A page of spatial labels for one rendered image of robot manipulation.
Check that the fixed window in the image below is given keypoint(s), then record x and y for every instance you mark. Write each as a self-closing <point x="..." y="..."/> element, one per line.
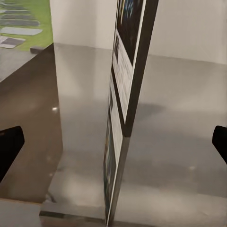
<point x="25" y="31"/>

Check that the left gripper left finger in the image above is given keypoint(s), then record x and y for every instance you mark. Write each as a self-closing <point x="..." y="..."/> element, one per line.
<point x="11" y="142"/>

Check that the poster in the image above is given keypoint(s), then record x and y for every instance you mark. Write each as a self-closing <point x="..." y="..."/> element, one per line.
<point x="133" y="31"/>

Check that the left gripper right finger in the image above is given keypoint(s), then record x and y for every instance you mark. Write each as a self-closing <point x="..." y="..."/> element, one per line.
<point x="219" y="140"/>

